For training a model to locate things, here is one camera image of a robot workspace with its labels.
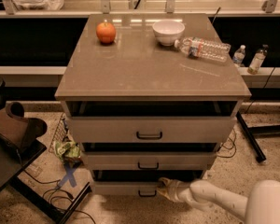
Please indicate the grey bottom drawer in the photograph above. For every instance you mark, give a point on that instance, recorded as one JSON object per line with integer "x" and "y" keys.
{"x": 140, "y": 183}

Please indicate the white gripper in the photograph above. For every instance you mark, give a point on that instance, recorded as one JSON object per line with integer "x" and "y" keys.
{"x": 176, "y": 191}

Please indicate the black stand leg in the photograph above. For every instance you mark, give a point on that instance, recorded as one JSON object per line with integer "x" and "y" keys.
{"x": 260, "y": 157}

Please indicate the blue tape cross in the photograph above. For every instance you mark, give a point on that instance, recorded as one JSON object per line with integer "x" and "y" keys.
{"x": 69, "y": 176}

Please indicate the grey top drawer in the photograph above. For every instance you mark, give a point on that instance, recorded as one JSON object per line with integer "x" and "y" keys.
{"x": 150, "y": 130}

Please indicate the grey drawer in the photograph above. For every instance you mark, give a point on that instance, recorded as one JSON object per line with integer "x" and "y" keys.
{"x": 144, "y": 161}
{"x": 150, "y": 130}
{"x": 140, "y": 183}

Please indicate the brown curved object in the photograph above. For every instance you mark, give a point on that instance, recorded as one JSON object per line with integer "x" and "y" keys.
{"x": 18, "y": 132}

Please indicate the green crumpled bag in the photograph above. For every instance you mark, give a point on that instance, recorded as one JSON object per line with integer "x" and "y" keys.
{"x": 68, "y": 151}

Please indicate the small water bottle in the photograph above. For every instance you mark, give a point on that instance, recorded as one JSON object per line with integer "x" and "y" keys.
{"x": 238, "y": 56}

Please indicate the black table left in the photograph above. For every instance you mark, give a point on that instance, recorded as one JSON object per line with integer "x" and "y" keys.
{"x": 12, "y": 166}

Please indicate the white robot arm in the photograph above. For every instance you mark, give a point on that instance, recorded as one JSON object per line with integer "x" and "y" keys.
{"x": 262, "y": 206}

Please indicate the grey middle drawer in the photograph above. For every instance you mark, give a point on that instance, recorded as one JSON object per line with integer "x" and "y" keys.
{"x": 144, "y": 161}

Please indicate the grey drawer cabinet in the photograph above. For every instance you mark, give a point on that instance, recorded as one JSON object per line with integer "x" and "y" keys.
{"x": 135, "y": 76}

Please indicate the small yellowish bottle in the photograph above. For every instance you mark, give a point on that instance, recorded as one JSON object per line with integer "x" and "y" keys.
{"x": 258, "y": 59}

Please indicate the white bowl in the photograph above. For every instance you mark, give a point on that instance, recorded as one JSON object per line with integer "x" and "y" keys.
{"x": 168, "y": 31}

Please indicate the clear plastic water bottle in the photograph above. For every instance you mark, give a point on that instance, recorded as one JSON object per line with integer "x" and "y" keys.
{"x": 195, "y": 47}

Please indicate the red apple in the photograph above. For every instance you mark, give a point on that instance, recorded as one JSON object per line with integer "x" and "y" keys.
{"x": 106, "y": 32}

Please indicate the wire basket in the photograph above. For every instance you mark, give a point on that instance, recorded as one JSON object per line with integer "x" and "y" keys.
{"x": 60, "y": 132}

